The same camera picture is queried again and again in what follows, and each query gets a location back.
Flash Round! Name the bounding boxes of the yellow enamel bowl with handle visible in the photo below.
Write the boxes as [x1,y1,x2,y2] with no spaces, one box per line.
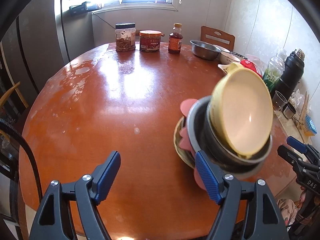
[208,63,273,159]

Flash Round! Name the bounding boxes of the wooden chair left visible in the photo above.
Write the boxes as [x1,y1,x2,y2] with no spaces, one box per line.
[0,82,29,108]

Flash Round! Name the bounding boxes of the wooden chair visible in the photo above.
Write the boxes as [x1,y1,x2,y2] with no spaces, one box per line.
[200,25,235,51]
[0,82,29,108]

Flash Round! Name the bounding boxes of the steel bowl far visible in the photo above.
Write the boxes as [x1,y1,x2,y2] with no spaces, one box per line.
[190,40,221,61]

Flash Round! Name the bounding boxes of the steel bowl wide rim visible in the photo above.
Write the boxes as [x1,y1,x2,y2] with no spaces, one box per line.
[187,96,264,179]

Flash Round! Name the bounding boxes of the red tissue pack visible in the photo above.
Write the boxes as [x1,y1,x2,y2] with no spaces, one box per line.
[240,60,263,78]

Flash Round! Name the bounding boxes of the steel bowl small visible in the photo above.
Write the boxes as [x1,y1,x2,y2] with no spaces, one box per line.
[203,102,272,167]

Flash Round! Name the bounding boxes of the brown sauce bottle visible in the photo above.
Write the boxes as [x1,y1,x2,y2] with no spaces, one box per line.
[168,23,183,54]

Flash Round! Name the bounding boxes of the black device on sill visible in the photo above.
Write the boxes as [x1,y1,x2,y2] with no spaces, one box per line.
[69,1,102,16]

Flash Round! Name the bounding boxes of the white dish with noodles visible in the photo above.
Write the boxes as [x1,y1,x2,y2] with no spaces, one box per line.
[217,64,229,75]

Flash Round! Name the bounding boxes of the white ceramic bowl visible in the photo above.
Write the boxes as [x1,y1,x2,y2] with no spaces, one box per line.
[220,51,240,64]

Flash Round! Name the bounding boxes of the black cable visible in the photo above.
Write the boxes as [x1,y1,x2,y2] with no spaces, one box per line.
[0,118,43,203]

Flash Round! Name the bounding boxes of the wooden clothespins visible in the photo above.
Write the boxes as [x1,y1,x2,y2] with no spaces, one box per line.
[297,92,310,129]

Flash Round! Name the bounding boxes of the salmon pink plastic plate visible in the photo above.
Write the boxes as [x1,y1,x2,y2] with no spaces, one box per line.
[179,99,206,190]

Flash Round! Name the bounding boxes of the steel thermos cap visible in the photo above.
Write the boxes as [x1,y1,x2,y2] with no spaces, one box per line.
[282,102,296,119]

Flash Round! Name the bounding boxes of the green label plastic bottle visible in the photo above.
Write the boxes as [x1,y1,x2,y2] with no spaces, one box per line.
[263,48,287,92]

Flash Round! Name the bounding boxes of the wooden chair far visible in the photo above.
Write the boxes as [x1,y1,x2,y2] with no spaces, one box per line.
[200,25,235,51]

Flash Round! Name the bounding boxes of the grey refrigerator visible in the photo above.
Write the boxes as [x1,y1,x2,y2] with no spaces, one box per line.
[0,0,96,98]

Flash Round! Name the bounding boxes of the clear plastic cup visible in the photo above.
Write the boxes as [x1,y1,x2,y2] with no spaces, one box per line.
[272,90,287,111]

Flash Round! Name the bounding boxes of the red jar orange lid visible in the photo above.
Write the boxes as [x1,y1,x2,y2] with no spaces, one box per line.
[139,30,162,53]

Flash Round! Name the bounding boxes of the clear jar black lid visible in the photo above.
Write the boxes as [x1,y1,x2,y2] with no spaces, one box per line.
[115,22,136,52]

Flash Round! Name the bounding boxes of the paper sheet on table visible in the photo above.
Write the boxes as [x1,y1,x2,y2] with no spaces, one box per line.
[274,111,312,144]

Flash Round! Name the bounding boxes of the black thermos flask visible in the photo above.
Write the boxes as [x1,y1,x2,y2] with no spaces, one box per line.
[271,49,305,100]

